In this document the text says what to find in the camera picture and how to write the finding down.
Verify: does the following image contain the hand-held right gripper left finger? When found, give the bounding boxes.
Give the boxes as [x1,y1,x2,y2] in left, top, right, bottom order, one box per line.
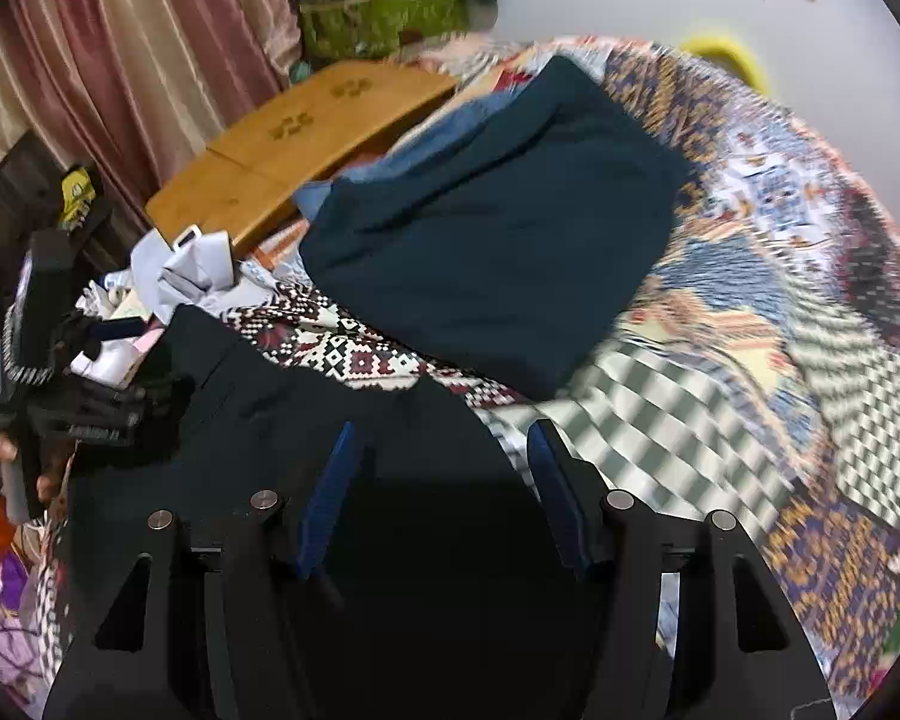
[41,420,377,720]

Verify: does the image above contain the purple patterned cloth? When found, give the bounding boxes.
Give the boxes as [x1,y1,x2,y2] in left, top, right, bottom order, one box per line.
[0,551,57,702]

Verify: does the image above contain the yellow sticker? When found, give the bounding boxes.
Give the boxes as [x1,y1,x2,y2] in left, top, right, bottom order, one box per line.
[58,163,97,231]

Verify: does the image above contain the pink striped curtain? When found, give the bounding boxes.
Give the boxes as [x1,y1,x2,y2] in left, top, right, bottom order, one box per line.
[0,0,305,241]

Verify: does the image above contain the colourful patchwork printed blanket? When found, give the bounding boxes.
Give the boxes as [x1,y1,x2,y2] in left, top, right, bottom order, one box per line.
[0,34,900,713]

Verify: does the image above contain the blue denim garment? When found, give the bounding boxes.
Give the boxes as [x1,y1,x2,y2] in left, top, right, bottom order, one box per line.
[292,86,530,222]

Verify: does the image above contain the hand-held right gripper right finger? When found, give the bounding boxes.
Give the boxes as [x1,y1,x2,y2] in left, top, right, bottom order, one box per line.
[527,418,839,720]

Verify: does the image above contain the green bag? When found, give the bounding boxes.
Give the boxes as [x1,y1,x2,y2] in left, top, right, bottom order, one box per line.
[298,0,472,62]

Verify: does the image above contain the crumpled white garment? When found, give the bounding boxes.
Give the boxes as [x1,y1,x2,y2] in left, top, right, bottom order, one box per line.
[75,227,271,383]

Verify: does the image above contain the person's left hand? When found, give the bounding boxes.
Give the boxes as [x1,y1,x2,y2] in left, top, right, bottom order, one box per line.
[36,465,72,507]

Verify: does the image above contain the red white geometric patterned cloth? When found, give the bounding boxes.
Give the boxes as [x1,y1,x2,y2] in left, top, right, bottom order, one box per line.
[223,281,548,410]

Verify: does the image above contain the yellow plastic ring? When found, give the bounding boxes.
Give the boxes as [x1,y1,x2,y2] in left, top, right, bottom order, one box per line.
[679,34,772,96]

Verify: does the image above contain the wooden folding table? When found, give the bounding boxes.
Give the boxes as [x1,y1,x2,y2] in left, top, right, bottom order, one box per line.
[145,60,477,250]

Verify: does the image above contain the dark teal folded pants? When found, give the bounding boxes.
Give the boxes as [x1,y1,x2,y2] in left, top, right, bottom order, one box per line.
[298,55,695,402]

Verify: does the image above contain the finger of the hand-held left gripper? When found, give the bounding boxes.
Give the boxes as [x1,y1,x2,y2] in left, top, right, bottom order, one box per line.
[64,379,197,458]
[54,311,149,365]

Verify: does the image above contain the black pants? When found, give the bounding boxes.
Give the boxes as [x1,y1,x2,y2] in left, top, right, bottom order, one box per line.
[64,305,545,720]

